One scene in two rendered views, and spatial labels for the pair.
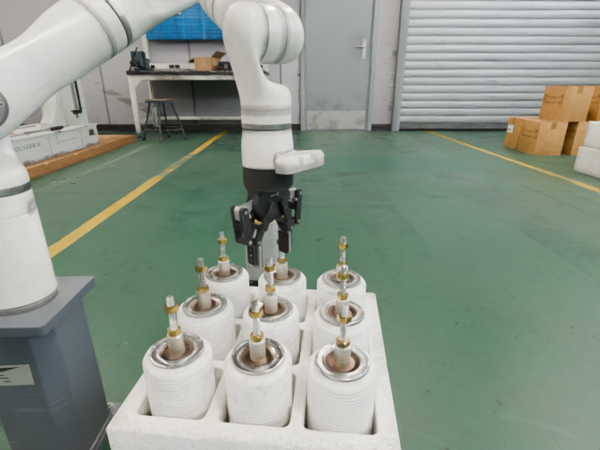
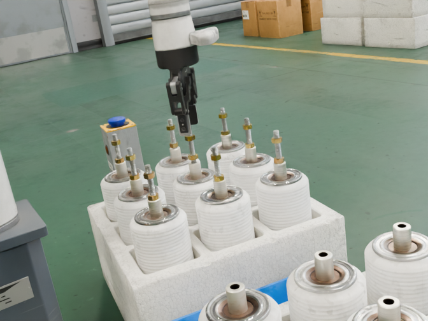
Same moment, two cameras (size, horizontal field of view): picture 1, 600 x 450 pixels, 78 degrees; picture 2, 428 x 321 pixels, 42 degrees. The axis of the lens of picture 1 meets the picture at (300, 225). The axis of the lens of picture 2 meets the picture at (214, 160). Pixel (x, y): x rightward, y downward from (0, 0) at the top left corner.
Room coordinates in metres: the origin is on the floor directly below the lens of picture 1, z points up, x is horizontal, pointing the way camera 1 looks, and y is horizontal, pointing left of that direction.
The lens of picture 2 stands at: (-0.36, 0.45, 0.62)
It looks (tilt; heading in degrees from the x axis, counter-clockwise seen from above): 19 degrees down; 334
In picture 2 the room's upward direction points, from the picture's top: 9 degrees counter-clockwise
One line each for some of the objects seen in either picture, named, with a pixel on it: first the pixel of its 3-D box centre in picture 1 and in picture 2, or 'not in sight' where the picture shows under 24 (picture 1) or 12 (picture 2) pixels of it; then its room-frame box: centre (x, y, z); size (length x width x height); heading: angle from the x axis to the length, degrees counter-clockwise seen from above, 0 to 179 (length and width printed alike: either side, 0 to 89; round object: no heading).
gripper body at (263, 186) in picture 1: (269, 190); (179, 69); (0.54, 0.05, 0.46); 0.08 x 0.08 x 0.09
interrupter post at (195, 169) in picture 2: (270, 302); (195, 170); (0.54, 0.05, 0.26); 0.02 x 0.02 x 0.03
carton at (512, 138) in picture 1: (526, 132); (262, 16); (3.89, -2.31, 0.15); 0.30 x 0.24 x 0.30; 90
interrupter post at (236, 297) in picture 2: not in sight; (236, 299); (0.12, 0.21, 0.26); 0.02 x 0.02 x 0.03
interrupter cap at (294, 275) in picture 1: (282, 276); (176, 160); (0.66, 0.04, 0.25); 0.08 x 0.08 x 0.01
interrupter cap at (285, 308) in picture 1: (270, 309); (196, 176); (0.54, 0.05, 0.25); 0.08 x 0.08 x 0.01
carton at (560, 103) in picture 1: (564, 103); not in sight; (3.57, -2.42, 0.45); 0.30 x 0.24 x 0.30; 3
